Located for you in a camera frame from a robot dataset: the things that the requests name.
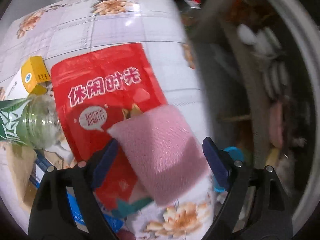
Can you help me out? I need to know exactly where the brown paper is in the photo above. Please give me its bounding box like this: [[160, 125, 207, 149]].
[[5, 143, 37, 213]]

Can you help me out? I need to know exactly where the pink sponge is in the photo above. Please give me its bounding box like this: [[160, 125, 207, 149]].
[[107, 105, 209, 206]]

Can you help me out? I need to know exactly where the red snack bag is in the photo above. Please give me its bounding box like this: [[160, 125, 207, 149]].
[[50, 42, 168, 212]]

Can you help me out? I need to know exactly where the blue plastic trash basket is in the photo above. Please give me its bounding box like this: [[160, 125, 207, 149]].
[[213, 146, 245, 193]]

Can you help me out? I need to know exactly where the blue white box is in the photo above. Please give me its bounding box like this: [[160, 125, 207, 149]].
[[29, 150, 124, 233]]

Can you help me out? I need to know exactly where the pink plastic basin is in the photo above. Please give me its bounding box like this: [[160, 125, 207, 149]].
[[269, 101, 283, 149]]

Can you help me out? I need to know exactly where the green label plastic bottle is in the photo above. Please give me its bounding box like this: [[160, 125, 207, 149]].
[[1, 95, 63, 149]]

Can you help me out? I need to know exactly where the yellow white carton box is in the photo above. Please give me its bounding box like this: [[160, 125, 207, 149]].
[[5, 56, 51, 100]]

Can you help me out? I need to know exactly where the floral tablecloth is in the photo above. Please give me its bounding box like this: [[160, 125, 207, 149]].
[[1, 0, 213, 239]]

